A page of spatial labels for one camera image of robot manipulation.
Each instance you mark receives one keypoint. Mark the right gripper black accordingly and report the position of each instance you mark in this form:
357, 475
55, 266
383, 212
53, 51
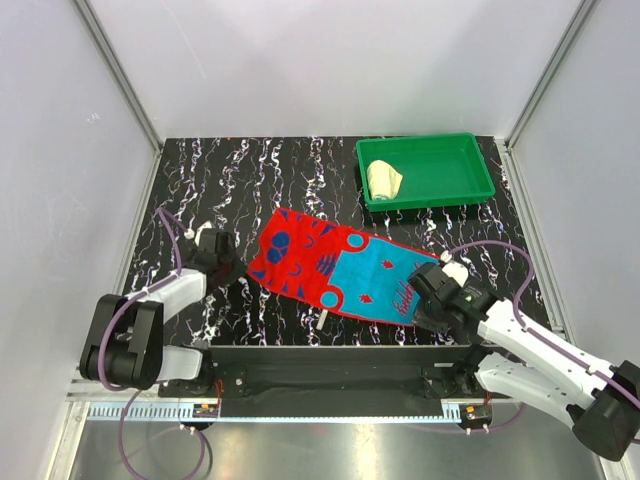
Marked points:
421, 318

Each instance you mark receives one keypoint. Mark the teal and yellow towel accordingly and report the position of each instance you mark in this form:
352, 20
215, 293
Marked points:
384, 182

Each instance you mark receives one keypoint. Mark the red and blue towel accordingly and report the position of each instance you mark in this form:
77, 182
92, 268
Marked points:
337, 268

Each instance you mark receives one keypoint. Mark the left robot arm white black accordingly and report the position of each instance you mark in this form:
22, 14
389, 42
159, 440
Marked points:
125, 345

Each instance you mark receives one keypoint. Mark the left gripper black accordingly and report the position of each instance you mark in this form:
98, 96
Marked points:
239, 270

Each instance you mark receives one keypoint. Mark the black marble pattern mat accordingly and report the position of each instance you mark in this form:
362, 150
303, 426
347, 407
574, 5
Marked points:
237, 183

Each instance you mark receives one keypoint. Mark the right aluminium frame post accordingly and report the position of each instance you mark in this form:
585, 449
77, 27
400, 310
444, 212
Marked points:
560, 54

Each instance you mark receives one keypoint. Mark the aluminium frame post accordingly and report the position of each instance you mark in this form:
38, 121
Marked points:
101, 41
560, 54

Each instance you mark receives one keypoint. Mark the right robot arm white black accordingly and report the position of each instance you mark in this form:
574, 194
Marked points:
514, 356

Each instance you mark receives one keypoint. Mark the slotted cable duct rail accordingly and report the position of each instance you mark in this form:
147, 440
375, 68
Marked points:
235, 411

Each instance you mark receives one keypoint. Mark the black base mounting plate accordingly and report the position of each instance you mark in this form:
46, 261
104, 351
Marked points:
245, 371

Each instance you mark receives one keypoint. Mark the green plastic tray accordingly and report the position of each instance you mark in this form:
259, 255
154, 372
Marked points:
437, 171

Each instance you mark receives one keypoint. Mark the left aluminium frame post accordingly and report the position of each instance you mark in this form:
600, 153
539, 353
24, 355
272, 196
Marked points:
101, 41

